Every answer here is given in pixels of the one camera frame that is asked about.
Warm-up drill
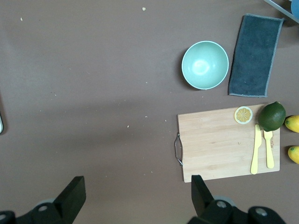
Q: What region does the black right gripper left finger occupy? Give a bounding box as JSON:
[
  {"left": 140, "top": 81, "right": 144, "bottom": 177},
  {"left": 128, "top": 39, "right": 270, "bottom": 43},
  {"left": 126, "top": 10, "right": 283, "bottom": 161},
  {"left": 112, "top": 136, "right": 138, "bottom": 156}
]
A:
[{"left": 0, "top": 176, "right": 87, "bottom": 224}]

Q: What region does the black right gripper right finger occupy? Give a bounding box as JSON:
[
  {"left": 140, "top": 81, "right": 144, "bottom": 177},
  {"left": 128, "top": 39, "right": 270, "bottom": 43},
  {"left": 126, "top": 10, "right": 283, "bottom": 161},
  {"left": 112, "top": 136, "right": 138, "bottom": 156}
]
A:
[{"left": 190, "top": 174, "right": 288, "bottom": 224}]

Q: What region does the wooden cutting board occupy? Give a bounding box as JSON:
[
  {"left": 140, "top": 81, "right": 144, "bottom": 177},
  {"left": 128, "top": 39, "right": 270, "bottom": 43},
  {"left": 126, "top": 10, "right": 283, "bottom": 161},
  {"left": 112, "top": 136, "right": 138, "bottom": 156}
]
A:
[{"left": 174, "top": 103, "right": 281, "bottom": 183}]

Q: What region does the yellow plastic knife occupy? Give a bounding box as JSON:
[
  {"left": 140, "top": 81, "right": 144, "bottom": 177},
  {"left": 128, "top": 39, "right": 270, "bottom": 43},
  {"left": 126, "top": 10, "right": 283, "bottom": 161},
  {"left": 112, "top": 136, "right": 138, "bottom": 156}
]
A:
[{"left": 250, "top": 124, "right": 263, "bottom": 175}]

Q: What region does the yellow plastic fork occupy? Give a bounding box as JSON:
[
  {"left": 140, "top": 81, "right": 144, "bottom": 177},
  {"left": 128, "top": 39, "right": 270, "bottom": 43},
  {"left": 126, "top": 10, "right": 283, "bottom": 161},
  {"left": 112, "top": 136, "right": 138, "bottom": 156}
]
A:
[{"left": 263, "top": 130, "right": 275, "bottom": 169}]

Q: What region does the lemon slice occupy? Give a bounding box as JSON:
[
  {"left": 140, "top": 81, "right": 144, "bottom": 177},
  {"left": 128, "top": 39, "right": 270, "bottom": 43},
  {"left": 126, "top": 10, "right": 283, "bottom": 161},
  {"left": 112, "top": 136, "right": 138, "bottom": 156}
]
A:
[{"left": 234, "top": 106, "right": 254, "bottom": 124}]

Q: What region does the cream tray with bear print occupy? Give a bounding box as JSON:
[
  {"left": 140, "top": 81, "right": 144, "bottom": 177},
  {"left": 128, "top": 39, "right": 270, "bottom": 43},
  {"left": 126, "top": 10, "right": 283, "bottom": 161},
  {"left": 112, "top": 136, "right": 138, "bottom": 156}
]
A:
[{"left": 0, "top": 92, "right": 5, "bottom": 135}]

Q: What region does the yellow lemon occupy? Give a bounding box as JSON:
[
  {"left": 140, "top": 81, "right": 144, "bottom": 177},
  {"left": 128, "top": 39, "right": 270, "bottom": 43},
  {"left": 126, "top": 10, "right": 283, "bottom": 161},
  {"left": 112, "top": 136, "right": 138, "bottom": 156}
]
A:
[
  {"left": 284, "top": 115, "right": 299, "bottom": 133},
  {"left": 287, "top": 146, "right": 299, "bottom": 164}
]

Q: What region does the green avocado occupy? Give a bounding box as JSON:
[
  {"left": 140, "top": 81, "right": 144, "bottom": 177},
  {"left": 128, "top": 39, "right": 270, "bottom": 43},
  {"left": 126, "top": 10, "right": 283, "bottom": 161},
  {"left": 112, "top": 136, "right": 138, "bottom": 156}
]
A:
[{"left": 258, "top": 101, "right": 287, "bottom": 132}]

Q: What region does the mint green bowl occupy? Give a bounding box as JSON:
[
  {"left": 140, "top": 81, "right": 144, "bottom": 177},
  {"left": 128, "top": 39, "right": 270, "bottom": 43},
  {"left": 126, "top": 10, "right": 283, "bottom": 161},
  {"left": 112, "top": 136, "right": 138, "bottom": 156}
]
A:
[{"left": 181, "top": 41, "right": 229, "bottom": 90}]

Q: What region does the dark grey cloth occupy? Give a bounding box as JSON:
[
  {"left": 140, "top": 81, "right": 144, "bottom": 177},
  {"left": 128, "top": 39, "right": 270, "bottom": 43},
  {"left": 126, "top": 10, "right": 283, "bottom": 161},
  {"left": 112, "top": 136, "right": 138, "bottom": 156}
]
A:
[{"left": 228, "top": 14, "right": 285, "bottom": 98}]

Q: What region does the metal wire rack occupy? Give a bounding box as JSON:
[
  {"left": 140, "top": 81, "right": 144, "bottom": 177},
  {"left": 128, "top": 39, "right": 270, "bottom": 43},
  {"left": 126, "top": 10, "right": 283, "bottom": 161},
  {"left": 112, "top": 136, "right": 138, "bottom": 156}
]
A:
[{"left": 263, "top": 0, "right": 299, "bottom": 24}]

